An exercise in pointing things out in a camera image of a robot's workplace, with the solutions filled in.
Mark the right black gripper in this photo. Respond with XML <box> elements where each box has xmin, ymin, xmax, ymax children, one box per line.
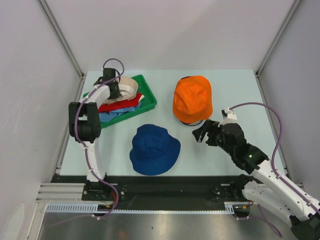
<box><xmin>192</xmin><ymin>118</ymin><xmax>235</xmax><ymax>156</ymax></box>

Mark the beige bucket hat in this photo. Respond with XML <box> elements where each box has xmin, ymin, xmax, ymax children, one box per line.
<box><xmin>103</xmin><ymin>76</ymin><xmax>139</xmax><ymax>105</ymax></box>

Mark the orange bucket hat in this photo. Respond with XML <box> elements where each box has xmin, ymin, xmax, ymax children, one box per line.
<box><xmin>172</xmin><ymin>75</ymin><xmax>213</xmax><ymax>124</ymax></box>

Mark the dark blue bucket hat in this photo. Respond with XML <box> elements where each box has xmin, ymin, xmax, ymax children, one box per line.
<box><xmin>129</xmin><ymin>124</ymin><xmax>181</xmax><ymax>176</ymax></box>

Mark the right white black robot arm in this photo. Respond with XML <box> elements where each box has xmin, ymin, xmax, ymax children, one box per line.
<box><xmin>192</xmin><ymin>120</ymin><xmax>320</xmax><ymax>240</ymax></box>

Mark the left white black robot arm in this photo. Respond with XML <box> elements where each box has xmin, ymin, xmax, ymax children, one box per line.
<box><xmin>68</xmin><ymin>68</ymin><xmax>123</xmax><ymax>200</ymax></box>

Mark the red hat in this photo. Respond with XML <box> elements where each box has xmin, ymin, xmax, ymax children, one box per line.
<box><xmin>98</xmin><ymin>92</ymin><xmax>145</xmax><ymax>113</ymax></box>

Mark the light blue hat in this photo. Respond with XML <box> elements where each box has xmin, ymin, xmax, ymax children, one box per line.
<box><xmin>99</xmin><ymin>104</ymin><xmax>141</xmax><ymax>123</ymax></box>

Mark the green plastic tray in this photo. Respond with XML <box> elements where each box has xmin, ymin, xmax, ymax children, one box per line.
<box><xmin>82</xmin><ymin>74</ymin><xmax>158</xmax><ymax>130</ymax></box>

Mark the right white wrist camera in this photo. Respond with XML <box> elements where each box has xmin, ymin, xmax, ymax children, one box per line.
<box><xmin>219</xmin><ymin>108</ymin><xmax>237</xmax><ymax>126</ymax></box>

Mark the black wire hat stand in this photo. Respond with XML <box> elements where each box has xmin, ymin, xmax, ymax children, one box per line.
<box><xmin>181</xmin><ymin>120</ymin><xmax>203</xmax><ymax>127</ymax></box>

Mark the right aluminium frame post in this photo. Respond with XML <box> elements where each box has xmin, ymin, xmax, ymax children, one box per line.
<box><xmin>254</xmin><ymin>0</ymin><xmax>303</xmax><ymax>78</ymax></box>

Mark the aluminium frame post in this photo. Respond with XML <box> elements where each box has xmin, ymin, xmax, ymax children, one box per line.
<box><xmin>36</xmin><ymin>0</ymin><xmax>87</xmax><ymax>80</ymax></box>
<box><xmin>254</xmin><ymin>0</ymin><xmax>303</xmax><ymax>78</ymax></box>

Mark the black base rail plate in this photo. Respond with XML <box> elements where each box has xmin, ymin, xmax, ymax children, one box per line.
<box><xmin>51</xmin><ymin>174</ymin><xmax>252</xmax><ymax>212</ymax></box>

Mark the left aluminium frame post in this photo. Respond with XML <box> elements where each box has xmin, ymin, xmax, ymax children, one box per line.
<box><xmin>36</xmin><ymin>0</ymin><xmax>87</xmax><ymax>80</ymax></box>

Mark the white slotted cable duct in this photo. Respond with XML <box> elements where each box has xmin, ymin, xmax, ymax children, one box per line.
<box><xmin>46</xmin><ymin>201</ymin><xmax>253</xmax><ymax>216</ymax></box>

